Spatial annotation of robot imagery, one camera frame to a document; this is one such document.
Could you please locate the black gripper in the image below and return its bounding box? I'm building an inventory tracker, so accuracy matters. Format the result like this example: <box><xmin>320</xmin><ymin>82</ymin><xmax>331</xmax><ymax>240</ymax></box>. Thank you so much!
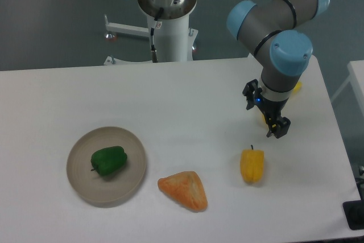
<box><xmin>242</xmin><ymin>79</ymin><xmax>291</xmax><ymax>139</ymax></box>

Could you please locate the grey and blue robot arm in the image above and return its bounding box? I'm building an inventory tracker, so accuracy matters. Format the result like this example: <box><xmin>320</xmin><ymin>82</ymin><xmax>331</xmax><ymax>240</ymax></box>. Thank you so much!
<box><xmin>138</xmin><ymin>0</ymin><xmax>330</xmax><ymax>138</ymax></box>

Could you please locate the yellow fruit behind arm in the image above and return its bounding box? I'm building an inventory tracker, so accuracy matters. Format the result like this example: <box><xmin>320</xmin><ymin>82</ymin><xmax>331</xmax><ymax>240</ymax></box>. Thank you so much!
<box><xmin>258</xmin><ymin>79</ymin><xmax>302</xmax><ymax>110</ymax></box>

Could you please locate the yellow bell pepper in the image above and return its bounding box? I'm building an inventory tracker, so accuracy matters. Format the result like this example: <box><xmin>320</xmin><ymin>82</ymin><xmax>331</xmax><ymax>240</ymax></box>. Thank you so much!
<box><xmin>240</xmin><ymin>145</ymin><xmax>264</xmax><ymax>184</ymax></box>

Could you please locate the green bell pepper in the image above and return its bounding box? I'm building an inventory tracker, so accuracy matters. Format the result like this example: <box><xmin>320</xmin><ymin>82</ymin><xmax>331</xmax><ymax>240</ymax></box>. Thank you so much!
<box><xmin>90</xmin><ymin>146</ymin><xmax>127</xmax><ymax>176</ymax></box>

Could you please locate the beige round plate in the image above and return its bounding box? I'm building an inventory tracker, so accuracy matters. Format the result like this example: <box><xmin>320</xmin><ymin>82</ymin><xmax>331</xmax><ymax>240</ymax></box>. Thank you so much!
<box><xmin>66</xmin><ymin>126</ymin><xmax>147</xmax><ymax>208</ymax></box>

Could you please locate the white side table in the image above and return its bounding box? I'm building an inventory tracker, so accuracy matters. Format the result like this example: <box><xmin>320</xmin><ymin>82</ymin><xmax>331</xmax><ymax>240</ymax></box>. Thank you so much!
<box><xmin>330</xmin><ymin>60</ymin><xmax>363</xmax><ymax>106</ymax></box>

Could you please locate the triangular orange bread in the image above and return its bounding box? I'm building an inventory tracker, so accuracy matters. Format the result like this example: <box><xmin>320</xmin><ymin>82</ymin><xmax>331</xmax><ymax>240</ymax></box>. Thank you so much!
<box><xmin>158</xmin><ymin>171</ymin><xmax>208</xmax><ymax>212</ymax></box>

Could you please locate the black clamp at table edge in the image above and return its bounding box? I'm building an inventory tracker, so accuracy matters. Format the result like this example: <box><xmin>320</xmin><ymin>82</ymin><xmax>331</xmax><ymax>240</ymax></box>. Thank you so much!
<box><xmin>342</xmin><ymin>165</ymin><xmax>364</xmax><ymax>231</ymax></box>

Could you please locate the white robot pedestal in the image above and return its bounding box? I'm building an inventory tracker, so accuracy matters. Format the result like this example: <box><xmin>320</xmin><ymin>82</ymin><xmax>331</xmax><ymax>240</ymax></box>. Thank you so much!
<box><xmin>104</xmin><ymin>0</ymin><xmax>198</xmax><ymax>63</ymax></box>

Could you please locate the black cable on pedestal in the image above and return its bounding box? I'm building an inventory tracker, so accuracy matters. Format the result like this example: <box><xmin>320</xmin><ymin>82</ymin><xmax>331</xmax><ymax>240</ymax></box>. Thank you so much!
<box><xmin>149</xmin><ymin>7</ymin><xmax>164</xmax><ymax>63</ymax></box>

